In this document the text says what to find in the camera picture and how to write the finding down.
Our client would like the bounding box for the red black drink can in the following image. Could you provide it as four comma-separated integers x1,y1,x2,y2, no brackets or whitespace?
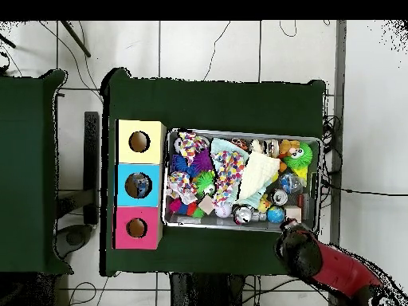
231,204,253,226

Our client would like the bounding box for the cream yellow cloth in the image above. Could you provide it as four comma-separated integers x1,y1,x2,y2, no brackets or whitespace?
237,150,281,202

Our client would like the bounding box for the colourful patterned cloth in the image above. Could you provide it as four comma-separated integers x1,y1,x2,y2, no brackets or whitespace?
175,131,210,166
213,151,247,206
165,171,198,204

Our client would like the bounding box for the green spiky ball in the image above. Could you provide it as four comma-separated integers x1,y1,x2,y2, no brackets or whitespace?
194,169,218,196

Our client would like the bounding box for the shallow clear mesh bin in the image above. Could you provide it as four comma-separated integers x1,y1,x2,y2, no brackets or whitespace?
162,127,322,236

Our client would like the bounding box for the wooden three-hole box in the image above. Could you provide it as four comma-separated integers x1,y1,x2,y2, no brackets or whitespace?
113,119,167,250

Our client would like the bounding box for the blue globe ball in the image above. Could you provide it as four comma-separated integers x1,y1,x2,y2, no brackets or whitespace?
266,206,286,225

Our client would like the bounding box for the crushed silver drink can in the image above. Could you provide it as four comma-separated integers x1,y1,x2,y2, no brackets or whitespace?
270,188,289,207

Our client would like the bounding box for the yellow rubber duck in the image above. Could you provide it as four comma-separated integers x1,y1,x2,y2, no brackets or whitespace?
257,196,272,214

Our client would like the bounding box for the white baseball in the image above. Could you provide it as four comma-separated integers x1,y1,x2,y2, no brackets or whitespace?
214,201,233,220

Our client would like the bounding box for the green fluffy toy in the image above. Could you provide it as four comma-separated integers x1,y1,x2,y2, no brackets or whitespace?
284,142,315,171

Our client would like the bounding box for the brown plush bear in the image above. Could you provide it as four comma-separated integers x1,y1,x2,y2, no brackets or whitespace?
279,139,300,158

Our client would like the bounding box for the mint green cloth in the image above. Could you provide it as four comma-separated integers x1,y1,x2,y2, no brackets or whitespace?
209,136,269,210

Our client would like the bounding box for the purple spiky ball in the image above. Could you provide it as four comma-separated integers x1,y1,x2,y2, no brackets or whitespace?
194,150,215,173

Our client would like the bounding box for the blue spiky ball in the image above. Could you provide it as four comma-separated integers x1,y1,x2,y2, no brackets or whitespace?
171,154,192,176

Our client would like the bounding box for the dark green table cloth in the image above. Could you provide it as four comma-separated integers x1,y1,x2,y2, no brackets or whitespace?
100,66,328,278
0,69,74,275

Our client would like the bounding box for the black flat bar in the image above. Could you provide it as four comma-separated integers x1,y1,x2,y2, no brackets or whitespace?
84,111,101,226

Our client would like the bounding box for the grey round base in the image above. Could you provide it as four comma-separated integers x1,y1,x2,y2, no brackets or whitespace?
56,222,95,259

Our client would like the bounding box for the black rod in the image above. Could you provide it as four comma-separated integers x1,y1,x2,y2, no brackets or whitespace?
60,21,92,58

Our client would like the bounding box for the black cable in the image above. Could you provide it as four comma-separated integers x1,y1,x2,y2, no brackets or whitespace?
278,21,298,38
203,21,232,80
321,184,408,198

